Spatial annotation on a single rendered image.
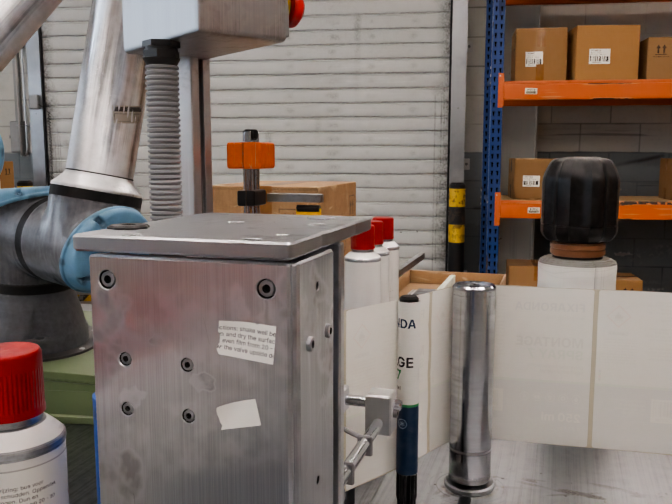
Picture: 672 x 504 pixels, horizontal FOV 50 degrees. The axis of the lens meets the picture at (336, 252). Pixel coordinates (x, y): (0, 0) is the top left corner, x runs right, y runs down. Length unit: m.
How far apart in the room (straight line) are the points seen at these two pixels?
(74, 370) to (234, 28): 0.54
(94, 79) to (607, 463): 0.73
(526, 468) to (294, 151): 4.59
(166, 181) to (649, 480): 0.53
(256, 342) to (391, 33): 4.92
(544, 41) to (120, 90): 3.85
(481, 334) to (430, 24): 4.63
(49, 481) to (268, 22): 0.45
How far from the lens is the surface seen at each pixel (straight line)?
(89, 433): 0.99
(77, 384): 1.01
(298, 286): 0.31
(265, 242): 0.31
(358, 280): 0.98
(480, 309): 0.63
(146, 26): 0.75
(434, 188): 5.15
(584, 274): 0.82
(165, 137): 0.69
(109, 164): 0.96
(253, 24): 0.69
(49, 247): 0.97
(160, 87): 0.69
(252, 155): 0.81
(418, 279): 1.98
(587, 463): 0.78
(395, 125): 5.14
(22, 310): 1.08
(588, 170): 0.81
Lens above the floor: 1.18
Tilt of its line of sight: 8 degrees down
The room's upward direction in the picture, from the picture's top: straight up
